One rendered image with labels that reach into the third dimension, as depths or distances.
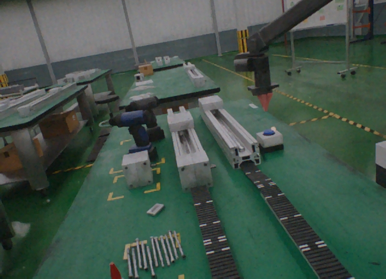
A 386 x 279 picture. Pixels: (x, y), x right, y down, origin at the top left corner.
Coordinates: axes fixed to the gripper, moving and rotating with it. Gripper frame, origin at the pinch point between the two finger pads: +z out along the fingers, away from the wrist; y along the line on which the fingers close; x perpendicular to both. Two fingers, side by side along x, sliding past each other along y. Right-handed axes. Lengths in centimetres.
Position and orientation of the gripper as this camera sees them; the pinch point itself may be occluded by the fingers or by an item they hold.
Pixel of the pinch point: (265, 108)
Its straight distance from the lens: 117.9
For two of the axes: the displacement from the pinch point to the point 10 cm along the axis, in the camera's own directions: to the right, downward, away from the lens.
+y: -9.8, 2.0, -0.7
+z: 1.7, 9.3, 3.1
